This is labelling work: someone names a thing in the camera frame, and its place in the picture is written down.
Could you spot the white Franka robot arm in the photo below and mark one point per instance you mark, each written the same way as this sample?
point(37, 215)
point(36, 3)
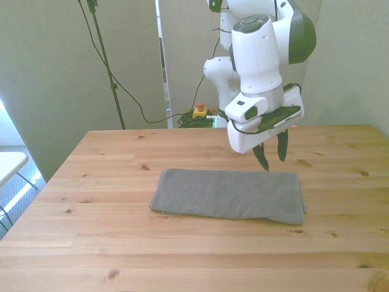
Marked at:
point(258, 54)

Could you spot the yellow emergency stop button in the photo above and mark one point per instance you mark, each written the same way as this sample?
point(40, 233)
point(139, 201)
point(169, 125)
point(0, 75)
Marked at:
point(200, 112)

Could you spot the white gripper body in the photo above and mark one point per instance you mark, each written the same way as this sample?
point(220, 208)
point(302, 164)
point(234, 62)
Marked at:
point(240, 137)

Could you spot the black tripod stand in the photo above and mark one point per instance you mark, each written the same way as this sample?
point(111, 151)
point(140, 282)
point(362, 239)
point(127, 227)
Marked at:
point(104, 61)

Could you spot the white side table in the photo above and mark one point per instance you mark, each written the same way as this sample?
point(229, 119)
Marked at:
point(9, 164)

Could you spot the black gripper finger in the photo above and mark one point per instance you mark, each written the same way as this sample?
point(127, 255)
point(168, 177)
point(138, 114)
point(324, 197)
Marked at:
point(282, 146)
point(262, 156)

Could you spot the grey towel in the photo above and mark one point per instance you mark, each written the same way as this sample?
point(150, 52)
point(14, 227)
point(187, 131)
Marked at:
point(228, 194)

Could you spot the white vertical panel edge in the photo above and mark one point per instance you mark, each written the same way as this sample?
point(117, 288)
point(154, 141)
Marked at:
point(164, 61)

